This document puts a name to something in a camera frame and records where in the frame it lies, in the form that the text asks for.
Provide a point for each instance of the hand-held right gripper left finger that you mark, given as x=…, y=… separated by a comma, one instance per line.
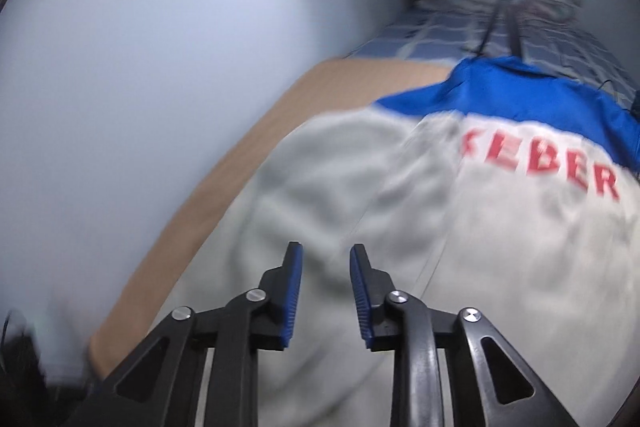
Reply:
x=295, y=297

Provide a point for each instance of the blue checked bed sheet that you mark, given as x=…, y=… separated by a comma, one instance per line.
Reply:
x=430, y=34

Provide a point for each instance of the blue and grey work jacket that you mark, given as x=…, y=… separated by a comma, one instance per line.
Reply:
x=450, y=217

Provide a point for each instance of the black light stand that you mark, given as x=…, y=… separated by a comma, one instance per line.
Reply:
x=502, y=14

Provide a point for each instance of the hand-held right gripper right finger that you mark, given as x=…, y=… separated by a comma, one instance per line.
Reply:
x=359, y=302

